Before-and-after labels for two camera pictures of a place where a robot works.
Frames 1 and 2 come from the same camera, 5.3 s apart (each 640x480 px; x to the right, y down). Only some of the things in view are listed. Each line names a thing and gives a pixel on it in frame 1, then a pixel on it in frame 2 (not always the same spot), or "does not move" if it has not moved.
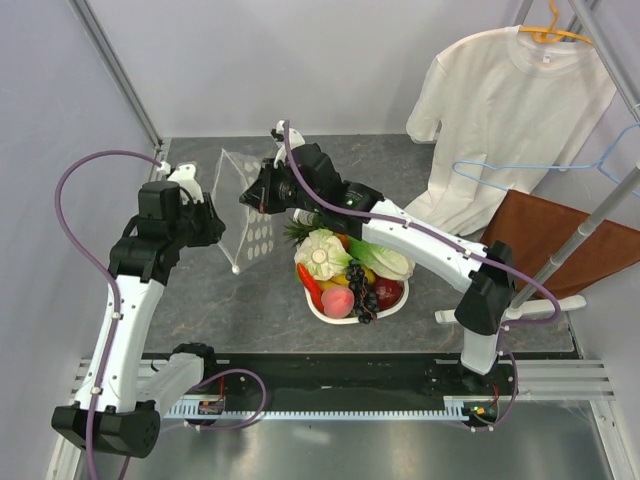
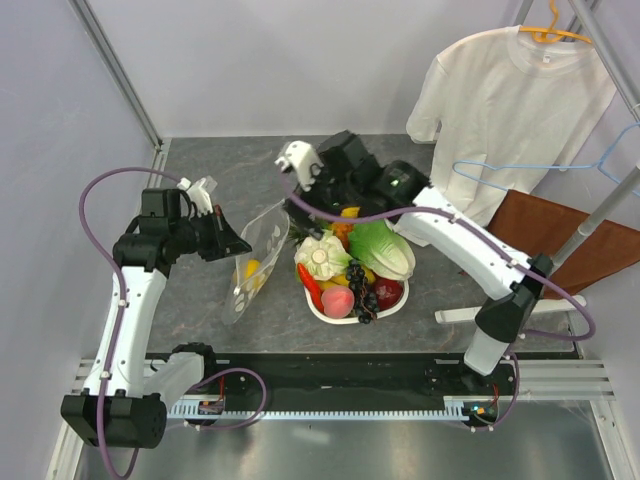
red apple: x=388 y=292 does not move
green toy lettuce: x=379 y=260 does not move
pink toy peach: x=337 y=302 does not move
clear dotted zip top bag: x=249 y=233 → x=256 y=256
